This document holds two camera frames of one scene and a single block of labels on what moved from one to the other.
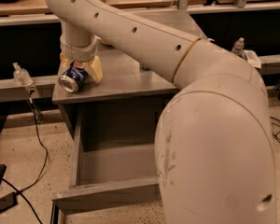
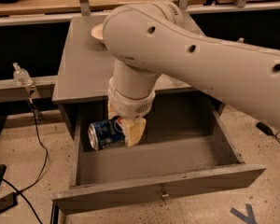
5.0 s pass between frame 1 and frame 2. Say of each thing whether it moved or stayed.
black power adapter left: stayed
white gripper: moved
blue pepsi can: moved
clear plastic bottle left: stayed
